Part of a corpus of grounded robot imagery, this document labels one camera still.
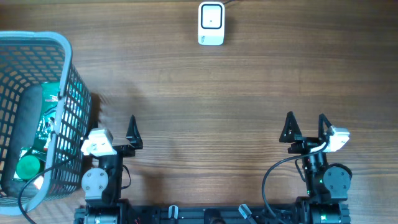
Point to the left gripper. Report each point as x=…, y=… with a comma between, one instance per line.
x=135, y=141

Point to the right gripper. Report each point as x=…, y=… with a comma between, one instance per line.
x=304, y=143

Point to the green 3M glove package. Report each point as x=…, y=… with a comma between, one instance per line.
x=47, y=116

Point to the green lid jar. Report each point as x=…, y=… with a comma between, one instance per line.
x=28, y=167

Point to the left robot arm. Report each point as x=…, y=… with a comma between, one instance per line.
x=103, y=184

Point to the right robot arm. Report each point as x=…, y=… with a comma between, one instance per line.
x=327, y=184

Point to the white barcode scanner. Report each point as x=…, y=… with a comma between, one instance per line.
x=211, y=23

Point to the grey plastic mesh basket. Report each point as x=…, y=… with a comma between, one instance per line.
x=29, y=59

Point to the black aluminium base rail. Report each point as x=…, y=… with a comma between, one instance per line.
x=285, y=213

